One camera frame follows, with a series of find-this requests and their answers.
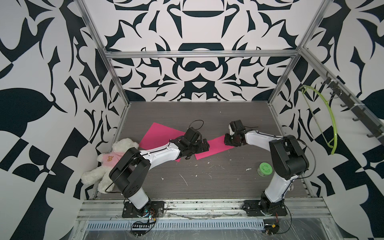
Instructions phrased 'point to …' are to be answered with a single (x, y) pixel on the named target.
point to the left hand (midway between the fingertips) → (204, 144)
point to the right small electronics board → (271, 226)
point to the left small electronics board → (142, 225)
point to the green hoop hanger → (329, 146)
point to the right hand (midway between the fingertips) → (225, 138)
